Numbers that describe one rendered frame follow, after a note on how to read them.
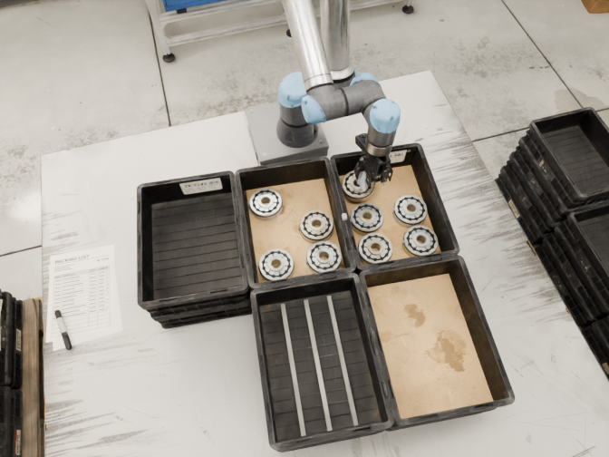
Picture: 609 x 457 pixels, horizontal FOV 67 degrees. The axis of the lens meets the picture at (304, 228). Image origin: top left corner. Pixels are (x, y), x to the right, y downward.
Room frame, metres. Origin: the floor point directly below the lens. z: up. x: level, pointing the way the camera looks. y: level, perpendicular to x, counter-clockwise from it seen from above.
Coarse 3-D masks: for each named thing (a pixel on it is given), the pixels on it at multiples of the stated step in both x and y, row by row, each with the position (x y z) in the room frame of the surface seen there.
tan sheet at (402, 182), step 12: (396, 168) 0.89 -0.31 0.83; (408, 168) 0.89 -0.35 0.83; (396, 180) 0.84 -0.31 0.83; (408, 180) 0.84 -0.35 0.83; (384, 192) 0.79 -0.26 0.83; (396, 192) 0.79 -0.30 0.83; (408, 192) 0.79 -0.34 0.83; (348, 204) 0.75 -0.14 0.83; (384, 204) 0.75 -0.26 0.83; (384, 216) 0.71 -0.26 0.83; (384, 228) 0.66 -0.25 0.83; (396, 228) 0.66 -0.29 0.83; (408, 228) 0.66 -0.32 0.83; (432, 228) 0.66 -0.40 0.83; (396, 240) 0.62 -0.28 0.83; (396, 252) 0.58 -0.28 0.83
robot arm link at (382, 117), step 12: (372, 108) 0.79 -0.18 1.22; (384, 108) 0.79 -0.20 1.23; (396, 108) 0.79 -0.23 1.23; (372, 120) 0.77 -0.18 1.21; (384, 120) 0.75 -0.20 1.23; (396, 120) 0.76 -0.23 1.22; (372, 132) 0.76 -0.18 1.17; (384, 132) 0.75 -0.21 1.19; (372, 144) 0.76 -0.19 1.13; (384, 144) 0.75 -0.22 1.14
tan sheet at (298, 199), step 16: (288, 192) 0.80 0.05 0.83; (304, 192) 0.80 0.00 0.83; (320, 192) 0.80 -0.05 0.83; (288, 208) 0.74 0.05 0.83; (304, 208) 0.74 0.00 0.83; (320, 208) 0.74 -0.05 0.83; (256, 224) 0.69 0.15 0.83; (272, 224) 0.68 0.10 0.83; (288, 224) 0.68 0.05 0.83; (256, 240) 0.63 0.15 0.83; (272, 240) 0.63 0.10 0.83; (288, 240) 0.63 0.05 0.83; (304, 240) 0.62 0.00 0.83; (336, 240) 0.62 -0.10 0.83; (256, 256) 0.58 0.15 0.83; (304, 256) 0.57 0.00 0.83; (304, 272) 0.52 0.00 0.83
